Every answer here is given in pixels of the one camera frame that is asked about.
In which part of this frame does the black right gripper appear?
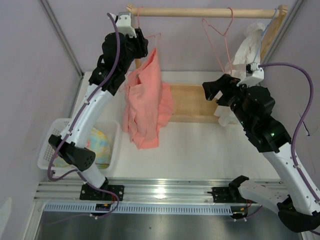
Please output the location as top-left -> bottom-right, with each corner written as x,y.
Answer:
203,73 -> 254,129

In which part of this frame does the pink wire hanger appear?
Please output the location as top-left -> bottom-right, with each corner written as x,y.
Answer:
201,7 -> 235,76
136,6 -> 162,49

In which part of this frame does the pink pleated skirt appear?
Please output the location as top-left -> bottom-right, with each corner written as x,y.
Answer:
122,48 -> 174,149

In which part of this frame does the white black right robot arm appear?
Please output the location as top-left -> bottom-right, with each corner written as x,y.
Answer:
202,74 -> 320,233

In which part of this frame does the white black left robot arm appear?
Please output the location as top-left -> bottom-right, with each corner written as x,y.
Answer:
48,28 -> 148,200

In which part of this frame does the white garment on hanger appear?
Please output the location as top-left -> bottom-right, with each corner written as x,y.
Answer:
214,22 -> 266,127

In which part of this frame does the wooden clothes rack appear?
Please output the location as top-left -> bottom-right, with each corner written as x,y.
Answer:
126,3 -> 275,123

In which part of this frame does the white plastic laundry basket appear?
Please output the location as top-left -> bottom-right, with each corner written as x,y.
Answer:
37,118 -> 121,173

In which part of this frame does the floral pastel garment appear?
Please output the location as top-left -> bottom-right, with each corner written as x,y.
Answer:
53,127 -> 112,170

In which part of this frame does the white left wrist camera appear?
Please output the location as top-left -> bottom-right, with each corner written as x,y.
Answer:
111,11 -> 137,38

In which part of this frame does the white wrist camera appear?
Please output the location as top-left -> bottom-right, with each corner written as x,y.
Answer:
237,62 -> 265,87
111,11 -> 137,38

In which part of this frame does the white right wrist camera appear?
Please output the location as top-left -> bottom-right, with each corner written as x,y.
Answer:
237,62 -> 265,87

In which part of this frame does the left aluminium frame post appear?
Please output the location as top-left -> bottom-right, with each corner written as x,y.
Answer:
38,0 -> 84,77

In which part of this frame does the aluminium frame post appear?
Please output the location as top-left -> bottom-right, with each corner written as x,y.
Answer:
38,0 -> 84,77
260,0 -> 307,64

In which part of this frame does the blue wire hanger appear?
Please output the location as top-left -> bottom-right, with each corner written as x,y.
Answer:
253,8 -> 278,63

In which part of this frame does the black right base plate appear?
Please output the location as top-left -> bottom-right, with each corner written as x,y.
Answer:
207,175 -> 249,204

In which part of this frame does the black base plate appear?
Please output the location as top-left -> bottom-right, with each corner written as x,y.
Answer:
207,175 -> 249,204
79,184 -> 125,201

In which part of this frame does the right aluminium frame post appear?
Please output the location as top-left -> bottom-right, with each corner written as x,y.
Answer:
260,0 -> 307,64

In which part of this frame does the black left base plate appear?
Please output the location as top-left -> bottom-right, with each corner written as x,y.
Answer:
79,184 -> 125,201

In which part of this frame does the aluminium mounting rail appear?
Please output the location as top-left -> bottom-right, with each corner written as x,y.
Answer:
33,177 -> 230,205

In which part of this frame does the slotted white cable duct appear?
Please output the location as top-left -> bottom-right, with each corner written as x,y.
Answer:
44,202 -> 233,216

